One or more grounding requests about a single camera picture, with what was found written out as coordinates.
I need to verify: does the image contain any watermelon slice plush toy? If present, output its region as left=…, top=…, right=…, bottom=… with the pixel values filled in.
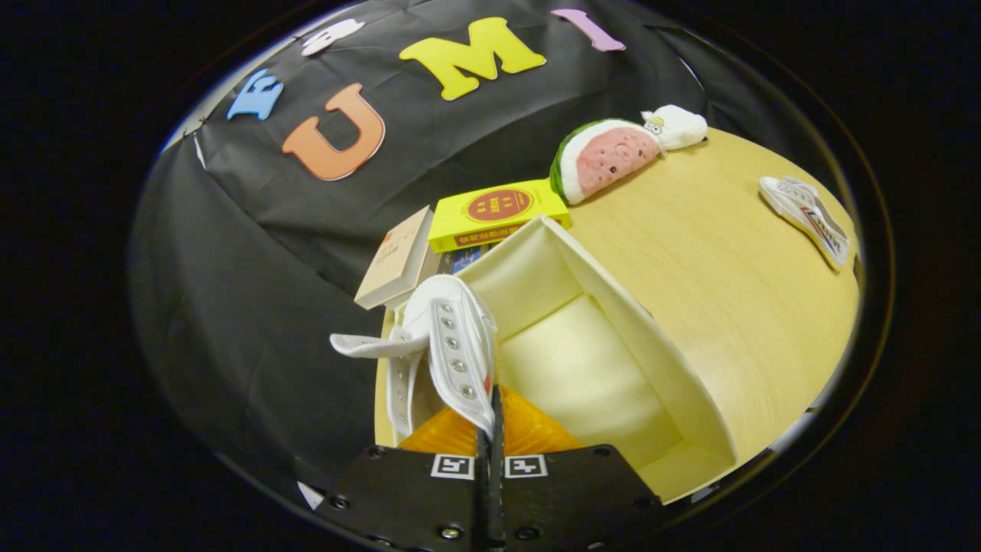
left=550, top=118, right=666, bottom=206

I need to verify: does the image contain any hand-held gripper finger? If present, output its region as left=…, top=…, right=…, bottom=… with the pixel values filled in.
left=494, top=383, right=664, bottom=551
left=318, top=383, right=495, bottom=551

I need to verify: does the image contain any white plush toy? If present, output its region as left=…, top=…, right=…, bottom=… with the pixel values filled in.
left=641, top=104, right=709, bottom=152

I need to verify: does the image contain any yellow book with red circle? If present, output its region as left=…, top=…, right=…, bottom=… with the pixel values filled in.
left=427, top=178, right=572, bottom=255

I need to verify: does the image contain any cream fabric storage box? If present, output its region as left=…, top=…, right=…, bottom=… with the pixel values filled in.
left=456, top=215, right=738, bottom=504

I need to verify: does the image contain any white canvas shoe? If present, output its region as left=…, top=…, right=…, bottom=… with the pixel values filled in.
left=330, top=274, right=499, bottom=447
left=759, top=176, right=851, bottom=271

